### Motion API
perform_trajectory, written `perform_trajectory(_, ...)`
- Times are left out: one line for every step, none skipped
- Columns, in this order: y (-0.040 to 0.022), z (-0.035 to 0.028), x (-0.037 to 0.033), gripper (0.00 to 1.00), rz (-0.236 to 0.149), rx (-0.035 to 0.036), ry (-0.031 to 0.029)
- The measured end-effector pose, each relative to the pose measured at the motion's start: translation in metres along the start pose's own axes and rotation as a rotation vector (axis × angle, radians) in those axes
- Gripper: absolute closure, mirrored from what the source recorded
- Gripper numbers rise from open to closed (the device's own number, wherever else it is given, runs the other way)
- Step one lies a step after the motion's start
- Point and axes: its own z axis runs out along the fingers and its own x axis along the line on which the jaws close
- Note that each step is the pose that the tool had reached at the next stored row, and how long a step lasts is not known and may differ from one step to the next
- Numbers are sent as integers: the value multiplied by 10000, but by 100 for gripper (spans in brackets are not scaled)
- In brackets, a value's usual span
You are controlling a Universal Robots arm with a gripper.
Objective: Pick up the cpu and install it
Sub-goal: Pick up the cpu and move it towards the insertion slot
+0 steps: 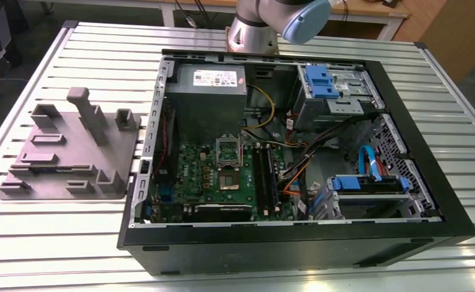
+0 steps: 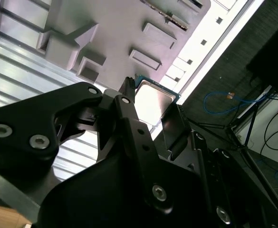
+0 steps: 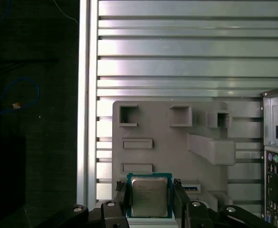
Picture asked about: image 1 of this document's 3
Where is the grey plastic parts rack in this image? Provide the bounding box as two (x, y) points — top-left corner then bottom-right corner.
(0, 87), (143, 201)

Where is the grey power supply unit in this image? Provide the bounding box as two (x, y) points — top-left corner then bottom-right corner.
(167, 64), (248, 144)

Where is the green motherboard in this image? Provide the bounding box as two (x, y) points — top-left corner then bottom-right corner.
(145, 141), (299, 223)

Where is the metal socket cover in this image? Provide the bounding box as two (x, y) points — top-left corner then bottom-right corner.
(215, 133), (244, 170)

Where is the blue plastic drive latch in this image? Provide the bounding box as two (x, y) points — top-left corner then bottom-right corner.
(304, 64), (340, 100)

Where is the black RAM slot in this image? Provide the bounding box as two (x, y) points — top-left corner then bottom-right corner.
(256, 145), (271, 214)
(252, 145), (267, 214)
(263, 145), (279, 212)
(267, 145), (281, 212)

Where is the black graphics card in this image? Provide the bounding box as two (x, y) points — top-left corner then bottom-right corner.
(181, 202), (253, 223)

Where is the grey metal drive cage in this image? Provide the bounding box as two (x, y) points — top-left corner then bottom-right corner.
(292, 62), (387, 132)

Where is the black PC case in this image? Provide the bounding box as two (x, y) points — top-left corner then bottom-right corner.
(117, 48), (475, 276)

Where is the black disk in blue carrier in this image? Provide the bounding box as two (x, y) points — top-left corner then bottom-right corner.
(327, 173), (411, 196)

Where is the grey metal disk bay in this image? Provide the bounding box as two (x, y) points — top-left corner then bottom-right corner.
(309, 179), (439, 220)

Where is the brown wooden cabinet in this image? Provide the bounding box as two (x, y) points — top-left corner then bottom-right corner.
(393, 0), (475, 83)

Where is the blue floor cable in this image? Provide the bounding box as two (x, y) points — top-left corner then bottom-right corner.
(0, 77), (31, 92)

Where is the black cable silver plug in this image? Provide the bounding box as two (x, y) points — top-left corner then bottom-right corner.
(173, 0), (200, 29)

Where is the yellow wire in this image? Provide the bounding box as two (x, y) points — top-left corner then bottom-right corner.
(243, 84), (277, 131)

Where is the black white wire bundle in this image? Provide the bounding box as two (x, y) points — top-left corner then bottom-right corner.
(243, 127), (303, 148)

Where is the orange wire bundle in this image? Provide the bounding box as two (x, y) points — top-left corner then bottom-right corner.
(279, 151), (316, 196)

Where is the black cable bundle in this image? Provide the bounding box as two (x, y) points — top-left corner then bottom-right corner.
(285, 112), (384, 159)

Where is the blue SATA wire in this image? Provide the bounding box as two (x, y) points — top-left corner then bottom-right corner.
(357, 144), (384, 183)

